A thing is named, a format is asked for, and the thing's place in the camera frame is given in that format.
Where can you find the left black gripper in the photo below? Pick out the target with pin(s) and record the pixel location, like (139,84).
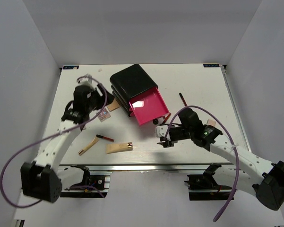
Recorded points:
(101,98)

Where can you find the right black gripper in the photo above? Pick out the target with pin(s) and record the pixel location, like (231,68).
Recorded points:
(168,144)

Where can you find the beige square sponge pad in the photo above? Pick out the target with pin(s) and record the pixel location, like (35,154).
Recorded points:
(113,106)

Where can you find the clear eyeshadow palette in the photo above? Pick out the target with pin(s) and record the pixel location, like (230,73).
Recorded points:
(104,115)

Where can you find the black pink drawer organizer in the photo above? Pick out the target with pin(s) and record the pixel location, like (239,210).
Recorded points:
(130,82)

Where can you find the pink drawer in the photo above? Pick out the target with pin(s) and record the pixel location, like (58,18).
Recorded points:
(148,106)

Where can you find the pink sachet packet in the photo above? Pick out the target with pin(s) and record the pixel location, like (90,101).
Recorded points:
(211,122)

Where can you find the slim beige gold tube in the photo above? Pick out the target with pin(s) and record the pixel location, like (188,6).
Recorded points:
(88,146)

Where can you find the beige cream tube gold cap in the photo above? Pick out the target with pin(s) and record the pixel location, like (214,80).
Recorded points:
(120,147)

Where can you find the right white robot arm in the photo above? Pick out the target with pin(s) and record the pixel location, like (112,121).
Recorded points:
(252,174)

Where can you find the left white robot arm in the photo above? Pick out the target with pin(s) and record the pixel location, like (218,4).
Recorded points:
(41,178)

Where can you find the red lip gloss front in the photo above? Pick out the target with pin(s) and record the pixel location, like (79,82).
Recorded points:
(163,120)

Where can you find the red lip gloss left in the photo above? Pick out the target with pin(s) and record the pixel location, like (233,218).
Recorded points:
(105,138)

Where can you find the red lip gloss far right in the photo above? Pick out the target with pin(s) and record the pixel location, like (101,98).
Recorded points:
(183,100)

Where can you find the blue label left corner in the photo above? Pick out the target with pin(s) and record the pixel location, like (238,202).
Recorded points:
(70,67)

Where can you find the blue label corner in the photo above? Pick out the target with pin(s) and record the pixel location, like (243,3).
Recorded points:
(211,65)
(70,67)

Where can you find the blue label right corner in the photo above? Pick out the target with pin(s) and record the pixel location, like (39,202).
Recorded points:
(211,65)

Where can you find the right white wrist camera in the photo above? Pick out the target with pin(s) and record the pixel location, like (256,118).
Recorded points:
(161,131)

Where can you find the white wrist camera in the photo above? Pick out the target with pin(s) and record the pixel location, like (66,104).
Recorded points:
(85,80)
(161,131)

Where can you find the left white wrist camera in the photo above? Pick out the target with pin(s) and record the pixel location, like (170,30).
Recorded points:
(85,80)

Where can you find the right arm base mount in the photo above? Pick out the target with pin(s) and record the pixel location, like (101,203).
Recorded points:
(202,187)

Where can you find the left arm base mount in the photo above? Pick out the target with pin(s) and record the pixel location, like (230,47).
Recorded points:
(83,182)

